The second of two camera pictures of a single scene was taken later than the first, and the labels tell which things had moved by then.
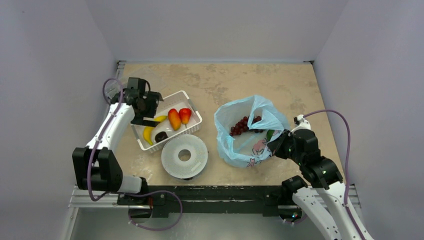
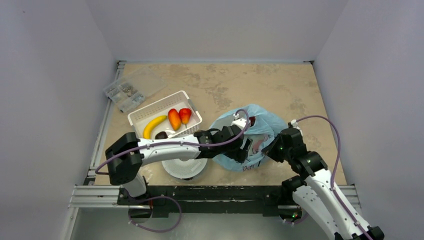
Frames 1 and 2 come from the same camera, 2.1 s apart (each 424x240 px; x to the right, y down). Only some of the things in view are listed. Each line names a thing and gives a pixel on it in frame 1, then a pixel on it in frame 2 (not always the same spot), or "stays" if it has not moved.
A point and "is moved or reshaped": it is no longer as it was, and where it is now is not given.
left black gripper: (153, 99) to (239, 154)
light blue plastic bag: (242, 126) is moved or reshaped
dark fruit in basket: (160, 136) stays
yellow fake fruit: (147, 130) stays
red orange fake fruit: (174, 119) stays
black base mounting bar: (159, 201) stays
